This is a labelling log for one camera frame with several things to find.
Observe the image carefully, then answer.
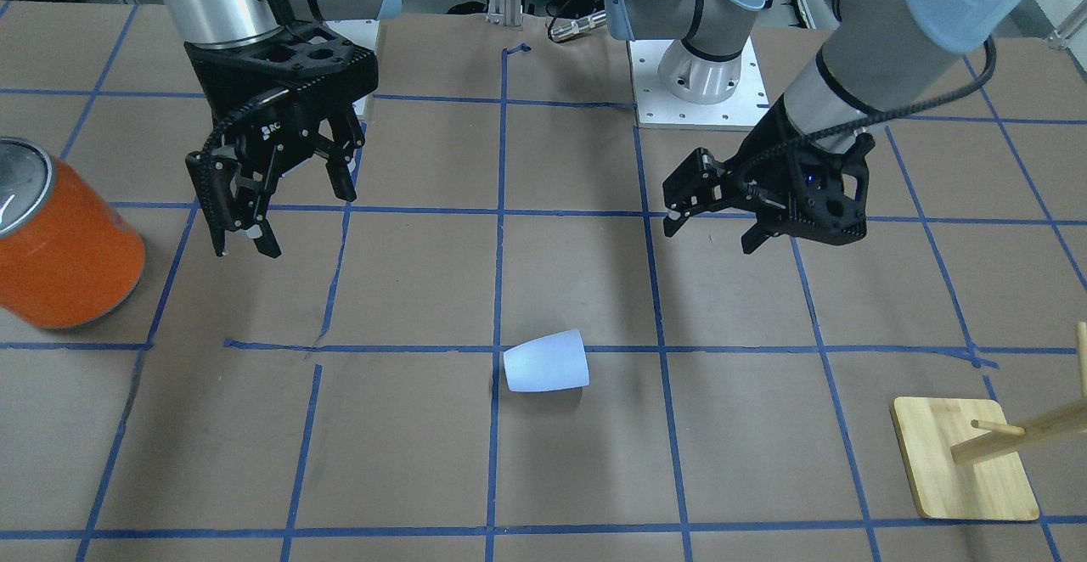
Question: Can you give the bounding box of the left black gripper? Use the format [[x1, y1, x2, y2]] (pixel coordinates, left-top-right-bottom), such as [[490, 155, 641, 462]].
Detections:
[[662, 107, 875, 254]]

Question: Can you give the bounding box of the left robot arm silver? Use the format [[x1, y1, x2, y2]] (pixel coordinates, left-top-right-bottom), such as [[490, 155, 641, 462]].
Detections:
[[605, 0, 1022, 254]]

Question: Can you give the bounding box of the orange can silver lid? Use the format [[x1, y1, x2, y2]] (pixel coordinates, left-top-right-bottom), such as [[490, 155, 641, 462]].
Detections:
[[1, 137, 146, 329]]

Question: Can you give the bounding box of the light blue cup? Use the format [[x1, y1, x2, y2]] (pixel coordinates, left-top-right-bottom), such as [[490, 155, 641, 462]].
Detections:
[[502, 329, 590, 394]]

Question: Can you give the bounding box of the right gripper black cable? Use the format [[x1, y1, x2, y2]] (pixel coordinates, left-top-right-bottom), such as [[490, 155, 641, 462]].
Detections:
[[185, 0, 341, 207]]

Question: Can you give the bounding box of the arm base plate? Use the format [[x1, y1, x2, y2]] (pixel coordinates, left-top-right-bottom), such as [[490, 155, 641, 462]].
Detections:
[[340, 20, 380, 120], [628, 37, 771, 132]]

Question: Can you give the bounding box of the metal cable connector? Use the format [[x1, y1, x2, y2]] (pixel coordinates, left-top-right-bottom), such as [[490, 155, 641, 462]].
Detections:
[[548, 10, 608, 43]]

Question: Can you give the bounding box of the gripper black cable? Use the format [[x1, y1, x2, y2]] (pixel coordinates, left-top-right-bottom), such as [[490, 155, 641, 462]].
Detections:
[[739, 36, 999, 189], [185, 0, 341, 207]]

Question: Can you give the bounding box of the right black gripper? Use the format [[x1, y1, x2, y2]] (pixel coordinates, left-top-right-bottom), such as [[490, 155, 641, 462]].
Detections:
[[185, 21, 368, 259]]

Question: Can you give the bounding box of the wooden mug tree stand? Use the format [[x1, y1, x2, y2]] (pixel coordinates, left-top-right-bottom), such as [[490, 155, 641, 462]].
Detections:
[[885, 321, 1084, 523]]

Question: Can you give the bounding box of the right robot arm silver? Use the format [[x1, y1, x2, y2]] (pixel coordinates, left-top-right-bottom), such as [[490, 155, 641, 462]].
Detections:
[[163, 0, 403, 259]]

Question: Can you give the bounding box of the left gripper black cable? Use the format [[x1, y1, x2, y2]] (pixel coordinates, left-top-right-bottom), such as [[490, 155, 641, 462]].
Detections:
[[739, 36, 999, 189]]

